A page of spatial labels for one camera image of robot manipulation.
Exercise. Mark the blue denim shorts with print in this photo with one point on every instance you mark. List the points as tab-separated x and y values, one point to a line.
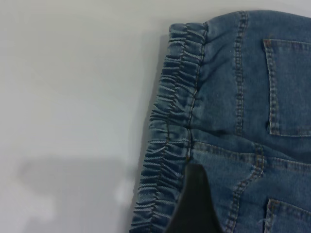
218	102

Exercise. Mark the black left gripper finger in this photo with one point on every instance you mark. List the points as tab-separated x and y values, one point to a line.
194	208

